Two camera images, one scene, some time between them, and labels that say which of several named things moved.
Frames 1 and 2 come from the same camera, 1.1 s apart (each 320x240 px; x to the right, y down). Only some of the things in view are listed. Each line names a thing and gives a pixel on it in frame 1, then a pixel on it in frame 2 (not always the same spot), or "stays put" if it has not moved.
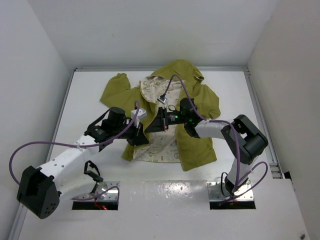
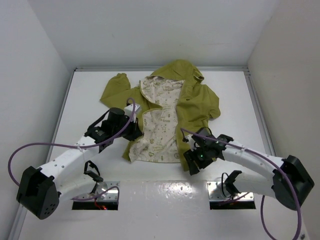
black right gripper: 160,123 → 190,156
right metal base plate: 215,192 stays put
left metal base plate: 103,187 stays put
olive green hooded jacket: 166,87 stays put
